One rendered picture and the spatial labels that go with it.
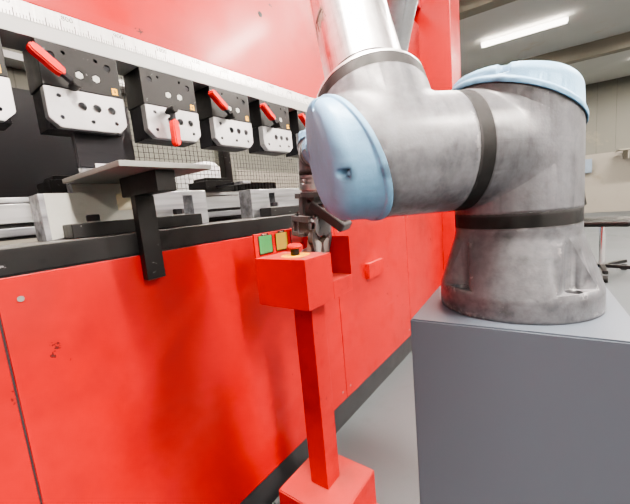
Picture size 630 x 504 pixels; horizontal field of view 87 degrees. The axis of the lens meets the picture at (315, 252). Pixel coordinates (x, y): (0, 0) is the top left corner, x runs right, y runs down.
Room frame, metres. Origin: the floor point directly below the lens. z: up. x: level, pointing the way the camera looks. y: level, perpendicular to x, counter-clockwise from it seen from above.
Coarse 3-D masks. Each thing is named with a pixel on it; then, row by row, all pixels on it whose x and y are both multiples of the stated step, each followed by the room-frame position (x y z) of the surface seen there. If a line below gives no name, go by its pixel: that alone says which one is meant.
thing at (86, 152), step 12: (72, 144) 0.77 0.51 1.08; (84, 144) 0.77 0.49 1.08; (96, 144) 0.79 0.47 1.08; (108, 144) 0.81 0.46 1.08; (120, 144) 0.83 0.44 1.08; (84, 156) 0.77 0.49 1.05; (96, 156) 0.79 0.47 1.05; (108, 156) 0.81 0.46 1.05; (120, 156) 0.83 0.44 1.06; (84, 168) 0.77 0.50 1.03
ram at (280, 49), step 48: (48, 0) 0.73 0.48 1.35; (96, 0) 0.80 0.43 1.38; (144, 0) 0.89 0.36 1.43; (192, 0) 1.01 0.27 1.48; (240, 0) 1.15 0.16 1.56; (288, 0) 1.35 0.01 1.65; (96, 48) 0.79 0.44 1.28; (192, 48) 0.99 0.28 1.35; (240, 48) 1.13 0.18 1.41; (288, 48) 1.33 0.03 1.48
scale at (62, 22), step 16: (0, 0) 0.67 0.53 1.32; (16, 0) 0.69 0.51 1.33; (32, 16) 0.71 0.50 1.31; (48, 16) 0.73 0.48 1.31; (64, 16) 0.75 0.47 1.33; (80, 32) 0.77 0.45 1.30; (96, 32) 0.80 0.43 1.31; (112, 32) 0.82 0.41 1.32; (128, 48) 0.85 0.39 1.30; (144, 48) 0.88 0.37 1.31; (160, 48) 0.91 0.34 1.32; (176, 64) 0.95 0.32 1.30; (192, 64) 0.98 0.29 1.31; (208, 64) 1.03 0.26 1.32; (240, 80) 1.12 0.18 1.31; (256, 80) 1.18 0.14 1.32; (288, 96) 1.31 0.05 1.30; (304, 96) 1.38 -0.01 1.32
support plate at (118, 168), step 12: (96, 168) 0.62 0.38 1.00; (108, 168) 0.59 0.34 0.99; (120, 168) 0.59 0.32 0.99; (132, 168) 0.60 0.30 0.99; (144, 168) 0.62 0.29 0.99; (156, 168) 0.63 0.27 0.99; (168, 168) 0.64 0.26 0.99; (180, 168) 0.66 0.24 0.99; (192, 168) 0.67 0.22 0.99; (204, 168) 0.70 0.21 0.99; (72, 180) 0.69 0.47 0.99; (84, 180) 0.70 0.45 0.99; (96, 180) 0.72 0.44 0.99; (108, 180) 0.74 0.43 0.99
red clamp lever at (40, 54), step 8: (32, 48) 0.67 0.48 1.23; (40, 48) 0.67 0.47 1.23; (40, 56) 0.67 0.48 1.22; (48, 56) 0.68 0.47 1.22; (48, 64) 0.68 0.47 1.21; (56, 64) 0.69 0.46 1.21; (56, 72) 0.70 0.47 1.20; (64, 72) 0.70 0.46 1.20; (72, 80) 0.71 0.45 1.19; (80, 80) 0.72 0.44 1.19; (72, 88) 0.72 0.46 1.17
